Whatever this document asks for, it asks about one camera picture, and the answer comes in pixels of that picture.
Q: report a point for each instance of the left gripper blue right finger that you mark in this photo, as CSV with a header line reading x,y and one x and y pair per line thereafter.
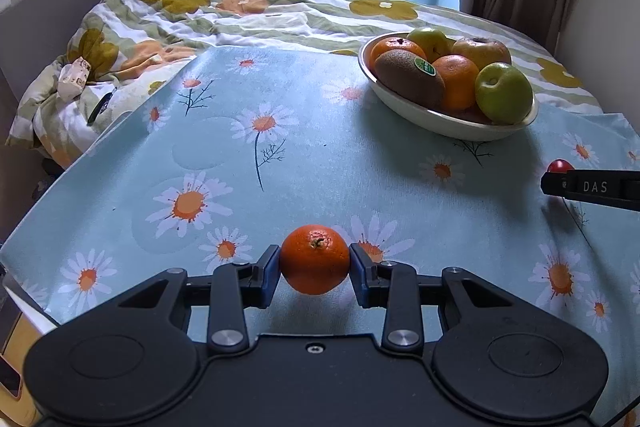
x,y
394,287

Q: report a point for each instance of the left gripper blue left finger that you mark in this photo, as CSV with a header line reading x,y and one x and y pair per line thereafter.
x,y
233,288

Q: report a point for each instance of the red cherry tomato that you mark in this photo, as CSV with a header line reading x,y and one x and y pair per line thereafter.
x,y
559,166

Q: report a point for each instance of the small tangerine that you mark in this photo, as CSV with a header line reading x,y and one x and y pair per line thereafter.
x,y
314,259

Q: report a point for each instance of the green apple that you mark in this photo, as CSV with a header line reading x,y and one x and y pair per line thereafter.
x,y
503,94
433,42

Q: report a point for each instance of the large yellowish apple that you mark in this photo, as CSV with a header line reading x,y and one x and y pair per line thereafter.
x,y
482,51

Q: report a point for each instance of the brown kiwi with sticker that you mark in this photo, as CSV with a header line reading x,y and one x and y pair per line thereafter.
x,y
411,77

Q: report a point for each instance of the large orange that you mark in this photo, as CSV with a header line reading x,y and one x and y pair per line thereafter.
x,y
458,74

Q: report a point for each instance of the blue daisy tablecloth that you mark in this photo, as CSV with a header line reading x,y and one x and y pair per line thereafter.
x,y
219,164

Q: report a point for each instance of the cream ceramic bowl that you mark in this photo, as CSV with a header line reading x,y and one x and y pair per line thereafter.
x,y
470,126

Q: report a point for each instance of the black remote on bed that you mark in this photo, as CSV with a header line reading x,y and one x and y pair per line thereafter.
x,y
99,108

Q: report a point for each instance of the smartphone lower left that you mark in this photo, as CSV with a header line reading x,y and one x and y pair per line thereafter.
x,y
11,380

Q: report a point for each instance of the small tissue packet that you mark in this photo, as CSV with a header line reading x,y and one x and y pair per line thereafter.
x,y
73,79

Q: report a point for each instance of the floral striped duvet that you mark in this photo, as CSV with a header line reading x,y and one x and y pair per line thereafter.
x,y
135,46

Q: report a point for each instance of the grey bed headboard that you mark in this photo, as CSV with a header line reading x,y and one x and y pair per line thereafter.
x,y
33,34

